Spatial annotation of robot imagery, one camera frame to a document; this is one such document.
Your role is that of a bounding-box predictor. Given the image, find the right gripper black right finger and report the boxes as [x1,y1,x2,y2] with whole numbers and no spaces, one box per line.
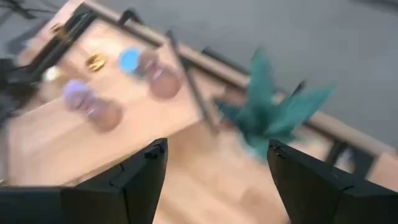
[267,139,398,224]

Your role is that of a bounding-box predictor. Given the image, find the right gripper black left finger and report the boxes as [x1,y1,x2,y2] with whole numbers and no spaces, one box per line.
[0,138,169,224]

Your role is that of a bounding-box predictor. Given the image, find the pink glass vase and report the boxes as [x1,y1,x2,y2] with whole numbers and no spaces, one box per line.
[83,93,124,133]
[136,51,183,100]

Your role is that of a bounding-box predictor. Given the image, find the purple candle jar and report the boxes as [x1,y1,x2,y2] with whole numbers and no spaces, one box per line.
[63,79,90,108]

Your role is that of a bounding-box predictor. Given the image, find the gold candlestick holder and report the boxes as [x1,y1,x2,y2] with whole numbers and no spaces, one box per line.
[51,23,107,73]

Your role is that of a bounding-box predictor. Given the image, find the yellow candle jar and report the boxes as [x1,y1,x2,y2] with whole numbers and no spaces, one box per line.
[42,65,65,85]

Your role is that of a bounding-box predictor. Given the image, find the snake plant in white pot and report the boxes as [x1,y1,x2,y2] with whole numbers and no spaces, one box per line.
[217,48,338,162]

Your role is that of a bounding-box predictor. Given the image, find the black table clamp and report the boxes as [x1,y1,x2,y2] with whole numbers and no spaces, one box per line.
[119,9,142,27]

